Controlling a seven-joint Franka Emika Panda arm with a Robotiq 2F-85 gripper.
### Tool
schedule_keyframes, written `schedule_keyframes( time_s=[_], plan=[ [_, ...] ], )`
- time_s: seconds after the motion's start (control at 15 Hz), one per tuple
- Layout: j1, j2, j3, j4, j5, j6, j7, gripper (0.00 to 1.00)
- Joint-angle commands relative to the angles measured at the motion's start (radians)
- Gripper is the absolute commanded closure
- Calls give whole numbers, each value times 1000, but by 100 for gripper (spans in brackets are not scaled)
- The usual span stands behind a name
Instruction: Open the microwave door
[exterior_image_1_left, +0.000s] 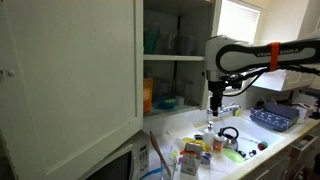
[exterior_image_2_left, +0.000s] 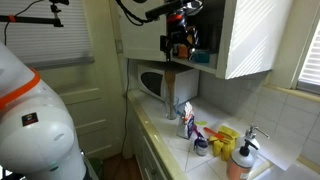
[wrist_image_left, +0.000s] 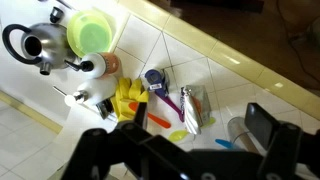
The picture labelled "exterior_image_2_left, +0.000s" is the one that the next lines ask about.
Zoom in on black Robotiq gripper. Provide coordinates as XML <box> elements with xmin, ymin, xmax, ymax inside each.
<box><xmin>159</xmin><ymin>10</ymin><xmax>201</xmax><ymax>63</ymax></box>

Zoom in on white appliance lid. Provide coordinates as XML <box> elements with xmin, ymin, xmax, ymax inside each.
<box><xmin>137</xmin><ymin>65</ymin><xmax>167</xmax><ymax>102</ymax></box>

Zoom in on white microwave oven body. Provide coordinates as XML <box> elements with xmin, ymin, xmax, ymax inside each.
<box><xmin>137</xmin><ymin>64</ymin><xmax>200</xmax><ymax>106</ymax></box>

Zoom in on open white cabinet door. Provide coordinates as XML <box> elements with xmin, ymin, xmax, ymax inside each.
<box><xmin>216</xmin><ymin>0</ymin><xmax>294</xmax><ymax>80</ymax></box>

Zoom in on white panelled door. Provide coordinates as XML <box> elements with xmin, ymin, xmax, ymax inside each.
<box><xmin>49</xmin><ymin>62</ymin><xmax>126</xmax><ymax>162</ymax></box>

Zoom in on orange box in cabinet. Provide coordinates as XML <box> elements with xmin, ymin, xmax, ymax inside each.
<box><xmin>176</xmin><ymin>43</ymin><xmax>190</xmax><ymax>60</ymax></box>

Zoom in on clear drinking glass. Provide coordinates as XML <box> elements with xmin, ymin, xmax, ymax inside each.
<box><xmin>165</xmin><ymin>96</ymin><xmax>180</xmax><ymax>121</ymax></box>

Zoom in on small lidded jar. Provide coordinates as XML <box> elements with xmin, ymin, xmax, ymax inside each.
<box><xmin>194</xmin><ymin>135</ymin><xmax>210</xmax><ymax>157</ymax></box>

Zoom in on yellow rubber glove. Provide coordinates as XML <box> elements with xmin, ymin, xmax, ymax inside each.
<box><xmin>218</xmin><ymin>125</ymin><xmax>241</xmax><ymax>162</ymax></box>
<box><xmin>208</xmin><ymin>134</ymin><xmax>224</xmax><ymax>158</ymax></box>

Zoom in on chrome pump dispenser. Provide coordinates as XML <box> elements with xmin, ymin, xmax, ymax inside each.
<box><xmin>244</xmin><ymin>125</ymin><xmax>271</xmax><ymax>141</ymax></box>

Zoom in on white counter drawer cabinets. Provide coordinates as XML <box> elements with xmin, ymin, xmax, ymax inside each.
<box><xmin>127</xmin><ymin>105</ymin><xmax>175</xmax><ymax>180</ymax></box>

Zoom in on white slatted window blind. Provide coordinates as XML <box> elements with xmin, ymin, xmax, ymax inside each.
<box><xmin>0</xmin><ymin>0</ymin><xmax>95</xmax><ymax>70</ymax></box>
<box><xmin>297</xmin><ymin>19</ymin><xmax>320</xmax><ymax>95</ymax></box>

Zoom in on orange soap pump bottle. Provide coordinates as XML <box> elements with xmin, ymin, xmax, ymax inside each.
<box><xmin>226</xmin><ymin>138</ymin><xmax>260</xmax><ymax>180</ymax></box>

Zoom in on white paper sheet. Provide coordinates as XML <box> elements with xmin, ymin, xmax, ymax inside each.
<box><xmin>254</xmin><ymin>131</ymin><xmax>303</xmax><ymax>172</ymax></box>

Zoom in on cream roll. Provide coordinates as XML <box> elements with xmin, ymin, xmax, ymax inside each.
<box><xmin>247</xmin><ymin>160</ymin><xmax>275</xmax><ymax>180</ymax></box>

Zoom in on green bin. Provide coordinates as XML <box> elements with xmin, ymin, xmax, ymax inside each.
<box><xmin>87</xmin><ymin>157</ymin><xmax>105</xmax><ymax>180</ymax></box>

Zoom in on wall cabinet with shelves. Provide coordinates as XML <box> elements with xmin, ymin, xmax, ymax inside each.
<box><xmin>165</xmin><ymin>0</ymin><xmax>228</xmax><ymax>76</ymax></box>

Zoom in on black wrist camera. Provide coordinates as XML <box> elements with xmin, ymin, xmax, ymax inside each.
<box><xmin>145</xmin><ymin>0</ymin><xmax>188</xmax><ymax>22</ymax></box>

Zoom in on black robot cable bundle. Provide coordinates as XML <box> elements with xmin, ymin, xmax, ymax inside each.
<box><xmin>114</xmin><ymin>0</ymin><xmax>150</xmax><ymax>27</ymax></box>

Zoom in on black microwave power cable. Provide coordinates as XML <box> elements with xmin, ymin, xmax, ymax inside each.
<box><xmin>119</xmin><ymin>64</ymin><xmax>132</xmax><ymax>158</ymax></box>

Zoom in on orange handled brush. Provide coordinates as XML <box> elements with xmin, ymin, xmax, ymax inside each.
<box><xmin>203</xmin><ymin>126</ymin><xmax>232</xmax><ymax>144</ymax></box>

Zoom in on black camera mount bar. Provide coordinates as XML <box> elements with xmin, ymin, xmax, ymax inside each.
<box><xmin>0</xmin><ymin>0</ymin><xmax>71</xmax><ymax>29</ymax></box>

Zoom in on orange strap on arm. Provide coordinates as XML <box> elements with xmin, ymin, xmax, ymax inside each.
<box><xmin>0</xmin><ymin>67</ymin><xmax>42</xmax><ymax>111</ymax></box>

